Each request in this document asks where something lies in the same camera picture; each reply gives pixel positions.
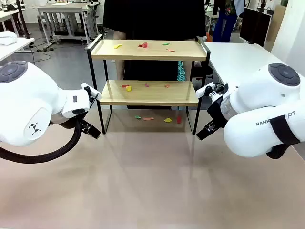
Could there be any black stool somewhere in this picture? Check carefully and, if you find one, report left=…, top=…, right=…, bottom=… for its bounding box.
left=193, top=64, right=214, bottom=81

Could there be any black tripod pole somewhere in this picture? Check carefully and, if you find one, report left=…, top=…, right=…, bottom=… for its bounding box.
left=15, top=0, right=32, bottom=39

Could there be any black monitor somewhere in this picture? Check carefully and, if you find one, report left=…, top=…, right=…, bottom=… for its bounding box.
left=239, top=7, right=272, bottom=48

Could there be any person in black shirt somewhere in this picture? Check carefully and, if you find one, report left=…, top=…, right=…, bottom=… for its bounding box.
left=102, top=0, right=207, bottom=110

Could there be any large white desk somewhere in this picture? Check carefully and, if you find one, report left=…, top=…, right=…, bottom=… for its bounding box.
left=204, top=42, right=289, bottom=112

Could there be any black right arm cable sleeve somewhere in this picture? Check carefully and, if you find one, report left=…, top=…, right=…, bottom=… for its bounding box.
left=266, top=144, right=290, bottom=159

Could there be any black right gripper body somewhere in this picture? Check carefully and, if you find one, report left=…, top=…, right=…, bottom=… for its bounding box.
left=206, top=95, right=229, bottom=131

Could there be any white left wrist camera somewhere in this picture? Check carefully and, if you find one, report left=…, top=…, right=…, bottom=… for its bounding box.
left=81, top=83, right=102, bottom=101

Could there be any brown cardboard sheet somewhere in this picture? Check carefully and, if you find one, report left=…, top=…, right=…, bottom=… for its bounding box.
left=265, top=4, right=289, bottom=52

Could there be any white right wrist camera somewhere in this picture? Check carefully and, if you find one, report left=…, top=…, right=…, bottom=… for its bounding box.
left=195, top=82, right=215, bottom=98

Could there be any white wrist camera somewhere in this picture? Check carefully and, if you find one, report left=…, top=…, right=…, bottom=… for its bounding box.
left=195, top=82, right=215, bottom=98
left=81, top=83, right=102, bottom=101

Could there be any person in blue trousers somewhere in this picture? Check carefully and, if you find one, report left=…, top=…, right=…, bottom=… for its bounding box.
left=212, top=0, right=244, bottom=43

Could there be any white far desk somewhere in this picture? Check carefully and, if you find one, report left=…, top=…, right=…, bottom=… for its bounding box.
left=0, top=10, right=20, bottom=36

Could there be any two-tier wooden shelf black frame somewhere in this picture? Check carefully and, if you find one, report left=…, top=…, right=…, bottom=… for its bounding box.
left=87, top=34, right=212, bottom=136

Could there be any grey metal workbench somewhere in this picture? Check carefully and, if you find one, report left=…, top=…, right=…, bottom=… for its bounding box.
left=37, top=3, right=93, bottom=45

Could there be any white cloth bundle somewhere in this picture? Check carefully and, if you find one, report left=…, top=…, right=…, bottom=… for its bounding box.
left=0, top=31, right=18, bottom=45

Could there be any black stand pole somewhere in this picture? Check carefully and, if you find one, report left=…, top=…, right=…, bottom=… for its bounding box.
left=248, top=0, right=267, bottom=45

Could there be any person's right forearm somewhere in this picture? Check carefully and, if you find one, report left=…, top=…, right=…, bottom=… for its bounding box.
left=113, top=31, right=126, bottom=81

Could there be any small white table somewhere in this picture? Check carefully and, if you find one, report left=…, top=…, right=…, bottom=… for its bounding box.
left=0, top=37, right=36, bottom=62

